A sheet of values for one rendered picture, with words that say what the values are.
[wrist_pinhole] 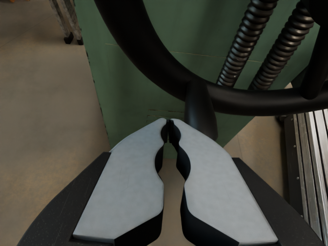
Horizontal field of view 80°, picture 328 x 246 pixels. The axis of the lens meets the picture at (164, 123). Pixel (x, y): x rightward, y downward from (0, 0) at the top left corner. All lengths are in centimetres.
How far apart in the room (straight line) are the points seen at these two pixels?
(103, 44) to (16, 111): 78
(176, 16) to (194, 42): 6
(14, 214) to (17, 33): 99
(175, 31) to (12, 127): 88
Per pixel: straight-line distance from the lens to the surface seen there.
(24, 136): 104
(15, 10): 168
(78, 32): 130
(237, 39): 24
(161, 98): 50
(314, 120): 104
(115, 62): 42
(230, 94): 21
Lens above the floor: 84
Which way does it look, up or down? 59 degrees down
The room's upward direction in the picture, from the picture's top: 15 degrees clockwise
